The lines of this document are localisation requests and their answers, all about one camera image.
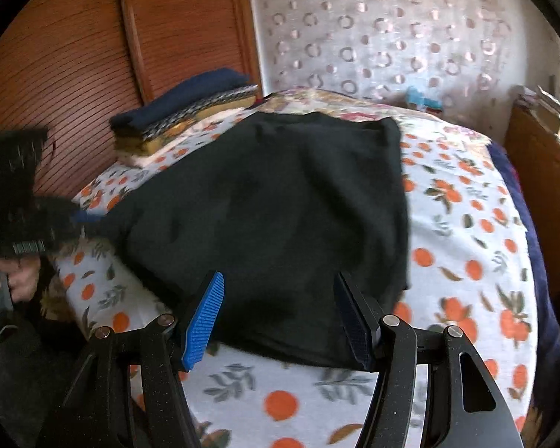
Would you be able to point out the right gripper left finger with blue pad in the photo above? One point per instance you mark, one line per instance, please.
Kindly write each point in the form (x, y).
(188, 332)

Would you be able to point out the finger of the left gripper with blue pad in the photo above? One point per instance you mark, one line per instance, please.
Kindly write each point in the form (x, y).
(85, 217)

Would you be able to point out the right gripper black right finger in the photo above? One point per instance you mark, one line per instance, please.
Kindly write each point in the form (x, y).
(363, 325)

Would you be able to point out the black Superman t-shirt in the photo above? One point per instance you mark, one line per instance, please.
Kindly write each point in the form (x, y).
(279, 205)

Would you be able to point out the person's left hand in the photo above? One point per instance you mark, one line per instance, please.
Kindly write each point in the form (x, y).
(23, 276)

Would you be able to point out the folded beige garments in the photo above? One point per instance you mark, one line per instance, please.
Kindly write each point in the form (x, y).
(140, 154)

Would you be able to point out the folded navy garment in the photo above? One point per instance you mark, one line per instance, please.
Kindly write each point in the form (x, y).
(140, 121)

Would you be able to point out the folded patterned garment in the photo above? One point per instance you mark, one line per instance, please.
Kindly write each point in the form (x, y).
(238, 98)

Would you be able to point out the wooden slatted wardrobe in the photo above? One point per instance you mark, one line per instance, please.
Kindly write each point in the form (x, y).
(71, 65)

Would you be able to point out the floral bedspread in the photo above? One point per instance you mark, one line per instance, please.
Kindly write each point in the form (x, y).
(302, 100)

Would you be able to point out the blue tissue box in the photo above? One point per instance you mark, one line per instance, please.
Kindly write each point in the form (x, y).
(416, 100)

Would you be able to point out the wooden sideboard cabinet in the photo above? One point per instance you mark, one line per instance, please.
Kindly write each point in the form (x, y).
(534, 151)

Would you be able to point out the pile of papers and boxes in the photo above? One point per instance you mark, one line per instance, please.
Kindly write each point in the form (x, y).
(544, 107)

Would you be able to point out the sheer curtain with circles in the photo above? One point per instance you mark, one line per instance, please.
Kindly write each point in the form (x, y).
(472, 56)

